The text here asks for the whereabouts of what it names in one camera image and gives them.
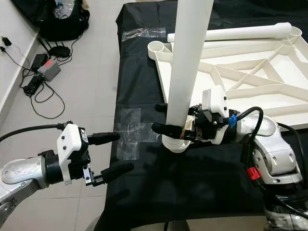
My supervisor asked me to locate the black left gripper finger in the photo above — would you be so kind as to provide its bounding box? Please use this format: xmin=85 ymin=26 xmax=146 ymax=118
xmin=88 ymin=132 xmax=121 ymax=146
xmin=95 ymin=162 xmax=134 ymax=186

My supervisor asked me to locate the clear tape patch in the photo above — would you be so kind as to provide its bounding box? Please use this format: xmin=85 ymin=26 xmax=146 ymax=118
xmin=115 ymin=107 xmax=162 ymax=160
xmin=122 ymin=26 xmax=167 ymax=41

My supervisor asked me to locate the black tablecloth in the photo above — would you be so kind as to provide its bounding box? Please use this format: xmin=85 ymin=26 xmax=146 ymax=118
xmin=94 ymin=0 xmax=308 ymax=229

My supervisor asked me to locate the grey box red label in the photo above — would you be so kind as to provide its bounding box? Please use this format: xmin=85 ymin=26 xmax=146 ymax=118
xmin=38 ymin=60 xmax=62 ymax=82

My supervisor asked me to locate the black power brick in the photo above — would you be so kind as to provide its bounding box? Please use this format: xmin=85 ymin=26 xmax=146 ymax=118
xmin=22 ymin=75 xmax=43 ymax=95

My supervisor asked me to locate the black router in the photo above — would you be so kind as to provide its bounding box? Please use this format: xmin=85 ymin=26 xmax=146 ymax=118
xmin=49 ymin=44 xmax=73 ymax=58

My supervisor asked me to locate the flat black adapter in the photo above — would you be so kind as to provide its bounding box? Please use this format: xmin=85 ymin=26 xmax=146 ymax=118
xmin=31 ymin=53 xmax=50 ymax=70

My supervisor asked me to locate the black open suitcase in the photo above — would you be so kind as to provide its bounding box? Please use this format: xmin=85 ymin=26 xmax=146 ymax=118
xmin=12 ymin=0 xmax=91 ymax=43

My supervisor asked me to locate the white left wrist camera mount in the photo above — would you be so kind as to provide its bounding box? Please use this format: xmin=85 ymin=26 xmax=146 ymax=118
xmin=56 ymin=123 xmax=90 ymax=186

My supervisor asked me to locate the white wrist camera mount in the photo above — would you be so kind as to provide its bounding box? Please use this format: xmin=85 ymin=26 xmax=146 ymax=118
xmin=202 ymin=86 xmax=236 ymax=145
xmin=56 ymin=123 xmax=90 ymax=186

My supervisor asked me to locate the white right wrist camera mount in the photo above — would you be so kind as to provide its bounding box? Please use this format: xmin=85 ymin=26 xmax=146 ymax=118
xmin=202 ymin=86 xmax=236 ymax=145

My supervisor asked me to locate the black floor cable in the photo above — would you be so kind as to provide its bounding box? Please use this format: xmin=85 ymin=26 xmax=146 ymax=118
xmin=29 ymin=82 xmax=66 ymax=120

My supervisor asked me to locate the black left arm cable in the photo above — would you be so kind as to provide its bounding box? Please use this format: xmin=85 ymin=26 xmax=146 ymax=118
xmin=0 ymin=123 xmax=68 ymax=142

